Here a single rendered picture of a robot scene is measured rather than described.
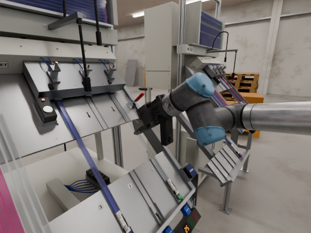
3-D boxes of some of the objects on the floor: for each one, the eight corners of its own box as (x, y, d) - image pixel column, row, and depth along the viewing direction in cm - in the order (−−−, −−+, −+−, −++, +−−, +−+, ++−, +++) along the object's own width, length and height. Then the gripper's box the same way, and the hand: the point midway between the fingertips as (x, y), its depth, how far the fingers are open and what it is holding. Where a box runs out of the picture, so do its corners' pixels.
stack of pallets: (225, 100, 617) (228, 72, 588) (255, 103, 566) (260, 72, 537) (215, 107, 503) (219, 73, 474) (252, 112, 451) (259, 74, 422)
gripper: (170, 92, 59) (137, 116, 73) (152, 95, 51) (119, 122, 66) (181, 113, 58) (146, 134, 72) (164, 120, 50) (128, 141, 65)
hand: (138, 133), depth 67 cm, fingers closed, pressing on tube
